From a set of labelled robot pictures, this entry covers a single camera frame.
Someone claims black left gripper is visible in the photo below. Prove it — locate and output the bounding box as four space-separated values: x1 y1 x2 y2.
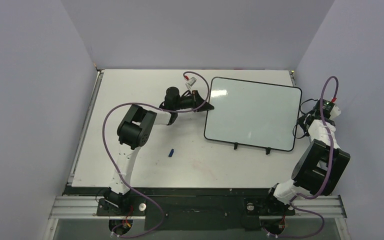
174 91 214 113

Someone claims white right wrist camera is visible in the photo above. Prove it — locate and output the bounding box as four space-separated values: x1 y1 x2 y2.
327 97 341 120

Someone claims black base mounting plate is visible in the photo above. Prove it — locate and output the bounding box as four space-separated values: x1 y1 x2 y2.
62 187 312 232

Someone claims blue marker cap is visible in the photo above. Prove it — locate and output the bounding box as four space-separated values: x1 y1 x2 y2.
168 148 174 158

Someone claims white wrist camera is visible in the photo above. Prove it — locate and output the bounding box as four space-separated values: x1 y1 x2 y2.
184 75 197 92
327 97 341 120

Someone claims white whiteboard black frame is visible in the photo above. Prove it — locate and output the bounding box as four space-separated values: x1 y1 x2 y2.
203 77 302 152

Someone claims aluminium frame rail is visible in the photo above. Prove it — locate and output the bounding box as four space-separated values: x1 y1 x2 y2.
49 195 347 220

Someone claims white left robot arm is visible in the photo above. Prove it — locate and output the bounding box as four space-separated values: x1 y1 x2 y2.
103 86 214 215

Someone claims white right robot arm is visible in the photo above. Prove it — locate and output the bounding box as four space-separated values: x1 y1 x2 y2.
262 100 351 214

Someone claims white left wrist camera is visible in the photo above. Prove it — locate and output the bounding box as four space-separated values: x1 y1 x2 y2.
184 75 197 92

